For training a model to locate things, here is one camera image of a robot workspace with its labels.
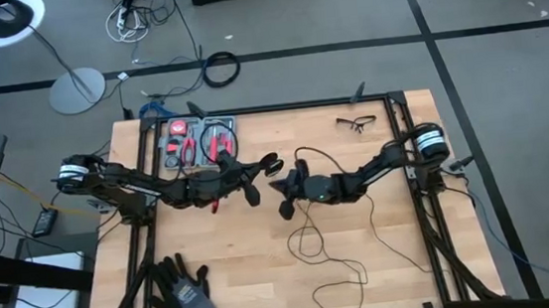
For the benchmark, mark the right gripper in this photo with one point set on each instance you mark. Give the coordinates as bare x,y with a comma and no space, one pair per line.
288,207

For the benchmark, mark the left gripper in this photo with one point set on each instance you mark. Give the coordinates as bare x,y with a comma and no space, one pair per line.
231,178

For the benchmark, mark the white box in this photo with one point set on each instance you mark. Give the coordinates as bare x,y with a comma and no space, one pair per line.
47,293

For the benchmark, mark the black frame clamp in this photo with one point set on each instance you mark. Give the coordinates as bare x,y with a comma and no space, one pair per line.
197,109
358,93

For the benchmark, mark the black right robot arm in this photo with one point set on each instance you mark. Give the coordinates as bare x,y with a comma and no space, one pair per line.
380,162

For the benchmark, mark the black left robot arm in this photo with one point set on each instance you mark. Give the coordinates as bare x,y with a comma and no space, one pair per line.
122,179

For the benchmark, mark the white floor lamp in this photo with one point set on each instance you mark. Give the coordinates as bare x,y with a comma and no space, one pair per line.
77,91

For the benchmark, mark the black power adapter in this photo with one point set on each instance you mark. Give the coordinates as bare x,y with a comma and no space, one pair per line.
45,222

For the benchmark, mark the white power strip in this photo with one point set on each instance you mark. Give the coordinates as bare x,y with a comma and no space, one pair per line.
122,19

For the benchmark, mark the clear safety glasses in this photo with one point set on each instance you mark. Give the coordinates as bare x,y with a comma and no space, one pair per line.
357,125

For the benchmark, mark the red tape measure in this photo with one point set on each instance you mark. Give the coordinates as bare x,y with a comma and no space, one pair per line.
177,127

